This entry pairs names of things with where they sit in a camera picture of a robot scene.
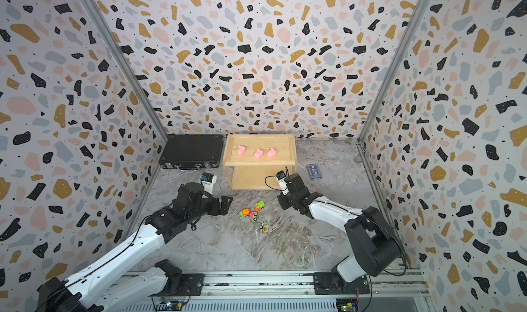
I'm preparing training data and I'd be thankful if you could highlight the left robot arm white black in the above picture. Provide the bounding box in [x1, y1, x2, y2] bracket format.
[37, 182, 233, 311]

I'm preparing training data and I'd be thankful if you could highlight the blue card deck box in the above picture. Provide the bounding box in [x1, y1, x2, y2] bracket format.
[306, 164, 323, 180]

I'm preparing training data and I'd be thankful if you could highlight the pink toy pig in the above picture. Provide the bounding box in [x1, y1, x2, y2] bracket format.
[237, 145, 246, 156]
[254, 149, 264, 159]
[266, 148, 278, 158]

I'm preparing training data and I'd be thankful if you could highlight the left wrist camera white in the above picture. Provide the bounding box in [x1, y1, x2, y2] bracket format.
[200, 172, 217, 194]

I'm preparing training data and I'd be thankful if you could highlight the orange green dump truck toy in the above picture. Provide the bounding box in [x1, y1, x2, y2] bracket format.
[254, 201, 266, 212]

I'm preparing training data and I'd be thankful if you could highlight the wooden two-tier shelf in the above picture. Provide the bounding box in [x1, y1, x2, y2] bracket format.
[223, 134, 298, 191]

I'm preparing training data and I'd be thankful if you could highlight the green overturned toy truck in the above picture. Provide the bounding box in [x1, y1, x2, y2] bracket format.
[259, 221, 269, 233]

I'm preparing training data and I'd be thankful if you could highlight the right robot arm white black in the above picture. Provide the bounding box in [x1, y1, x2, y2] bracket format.
[275, 171, 403, 294]

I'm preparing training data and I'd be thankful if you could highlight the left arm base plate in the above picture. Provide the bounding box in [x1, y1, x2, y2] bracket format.
[157, 273, 205, 297]

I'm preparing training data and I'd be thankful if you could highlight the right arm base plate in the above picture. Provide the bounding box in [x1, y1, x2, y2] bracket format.
[313, 272, 371, 296]

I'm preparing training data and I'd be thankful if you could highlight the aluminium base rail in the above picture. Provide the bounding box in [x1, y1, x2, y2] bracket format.
[117, 270, 435, 311]

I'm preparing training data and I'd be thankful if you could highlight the black briefcase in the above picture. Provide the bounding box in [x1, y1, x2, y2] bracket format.
[159, 134, 224, 170]

